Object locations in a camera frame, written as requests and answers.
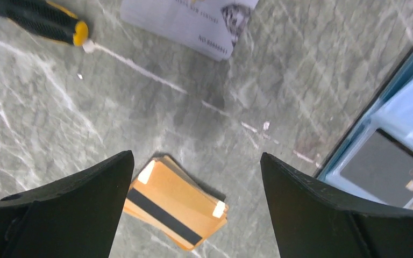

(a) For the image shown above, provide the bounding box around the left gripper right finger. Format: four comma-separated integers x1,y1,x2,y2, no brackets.
260,153,413,257

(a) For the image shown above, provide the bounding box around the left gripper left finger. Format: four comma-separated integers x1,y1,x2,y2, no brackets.
0,150,134,257

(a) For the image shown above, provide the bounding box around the single black credit card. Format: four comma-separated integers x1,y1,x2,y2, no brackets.
340,129,413,207

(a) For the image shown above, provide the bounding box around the blue leather card holder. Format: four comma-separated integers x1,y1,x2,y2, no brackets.
317,51,413,208

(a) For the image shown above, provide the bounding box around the silver credit card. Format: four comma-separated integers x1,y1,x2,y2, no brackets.
120,0,258,61

